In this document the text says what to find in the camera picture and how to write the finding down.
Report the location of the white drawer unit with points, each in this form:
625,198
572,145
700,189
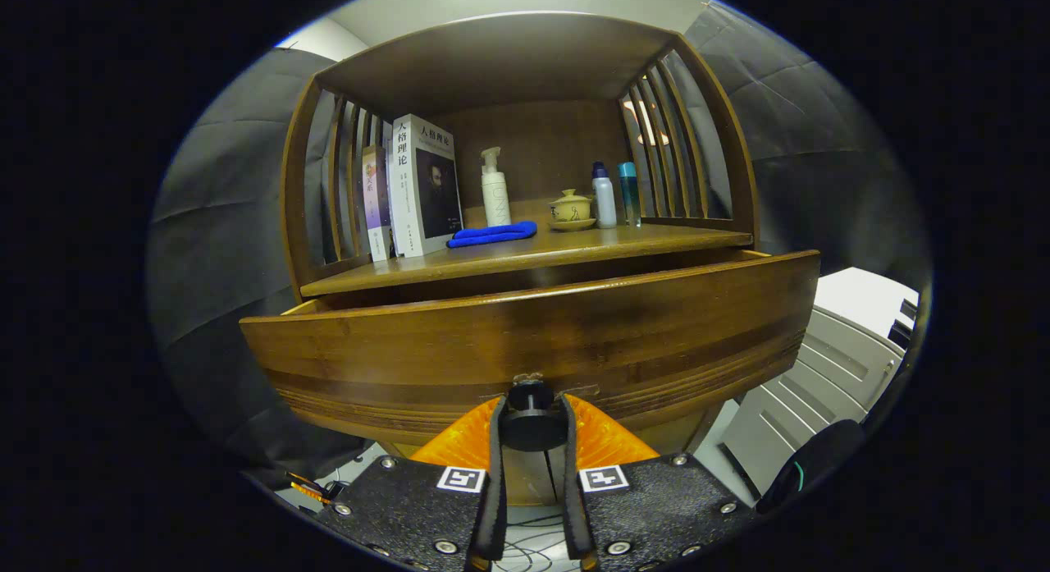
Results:
820,375

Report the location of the large white and black book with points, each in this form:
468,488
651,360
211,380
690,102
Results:
435,186

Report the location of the teal slim bottle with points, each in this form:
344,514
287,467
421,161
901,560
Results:
630,194

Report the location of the black rounded object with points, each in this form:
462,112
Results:
812,461

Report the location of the wooden drawer with black knob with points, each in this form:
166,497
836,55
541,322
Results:
492,342

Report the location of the white pump bottle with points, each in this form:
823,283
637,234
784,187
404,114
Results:
495,199

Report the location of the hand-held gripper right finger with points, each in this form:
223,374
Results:
572,506

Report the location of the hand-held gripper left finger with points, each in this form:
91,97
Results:
496,490

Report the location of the black backdrop cloth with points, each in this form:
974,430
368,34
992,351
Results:
221,252

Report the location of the white bottle with blue cap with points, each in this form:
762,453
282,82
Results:
604,199

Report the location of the wooden countertop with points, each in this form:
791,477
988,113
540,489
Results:
574,248

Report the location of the thin purple book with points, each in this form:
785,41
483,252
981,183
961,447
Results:
376,203

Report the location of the brown wooden cabinet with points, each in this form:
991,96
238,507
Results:
509,63

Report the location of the folded blue cloth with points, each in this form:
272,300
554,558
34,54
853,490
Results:
492,234

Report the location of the small orange and black tool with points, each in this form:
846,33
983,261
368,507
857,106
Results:
313,488

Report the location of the beige lidded teacup with saucer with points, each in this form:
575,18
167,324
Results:
571,207

